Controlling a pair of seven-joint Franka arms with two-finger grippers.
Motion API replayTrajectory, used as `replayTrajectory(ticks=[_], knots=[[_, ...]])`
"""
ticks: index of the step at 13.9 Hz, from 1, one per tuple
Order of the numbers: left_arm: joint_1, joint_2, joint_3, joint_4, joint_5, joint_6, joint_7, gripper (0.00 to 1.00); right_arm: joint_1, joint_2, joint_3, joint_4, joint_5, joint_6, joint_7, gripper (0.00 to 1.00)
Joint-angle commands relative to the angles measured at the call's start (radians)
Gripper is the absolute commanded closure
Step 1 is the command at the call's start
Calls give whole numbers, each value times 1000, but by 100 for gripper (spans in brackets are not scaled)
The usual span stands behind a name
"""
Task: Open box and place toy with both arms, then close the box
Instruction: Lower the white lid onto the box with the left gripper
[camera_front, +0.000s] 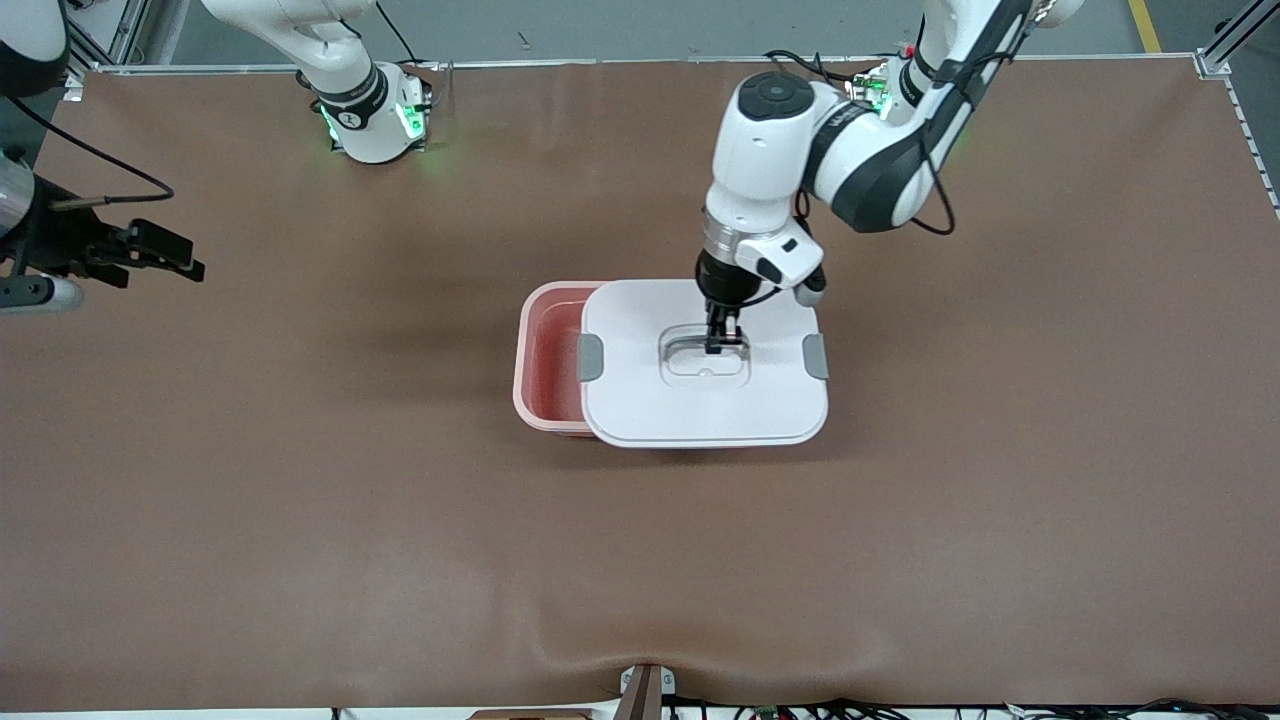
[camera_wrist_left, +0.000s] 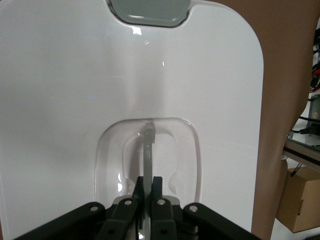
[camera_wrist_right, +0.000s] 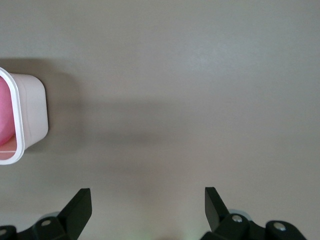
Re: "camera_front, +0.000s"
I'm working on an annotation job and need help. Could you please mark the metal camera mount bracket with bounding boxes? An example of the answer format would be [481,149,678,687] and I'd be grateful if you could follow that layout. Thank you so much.
[618,663,677,720]

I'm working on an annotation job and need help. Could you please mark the brown table mat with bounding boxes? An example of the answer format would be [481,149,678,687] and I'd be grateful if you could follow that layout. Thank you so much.
[0,55,1280,713]

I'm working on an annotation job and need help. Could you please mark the black left arm base cables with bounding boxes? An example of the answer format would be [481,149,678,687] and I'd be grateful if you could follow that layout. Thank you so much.
[765,48,881,101]

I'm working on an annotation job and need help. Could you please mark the white box lid grey clips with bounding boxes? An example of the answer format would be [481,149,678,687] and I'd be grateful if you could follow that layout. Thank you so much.
[578,280,831,448]

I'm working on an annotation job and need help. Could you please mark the aluminium frame struts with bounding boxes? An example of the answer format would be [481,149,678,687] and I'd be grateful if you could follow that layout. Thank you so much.
[60,0,151,101]

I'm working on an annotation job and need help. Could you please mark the black right arm base cable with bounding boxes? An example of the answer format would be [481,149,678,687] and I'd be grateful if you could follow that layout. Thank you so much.
[375,0,433,71]

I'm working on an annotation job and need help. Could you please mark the aluminium frame post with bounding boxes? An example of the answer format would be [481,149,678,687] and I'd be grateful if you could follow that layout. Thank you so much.
[1195,0,1280,79]

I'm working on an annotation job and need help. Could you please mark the pink plastic box base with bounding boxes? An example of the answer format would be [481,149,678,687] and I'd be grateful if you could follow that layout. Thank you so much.
[513,281,607,438]

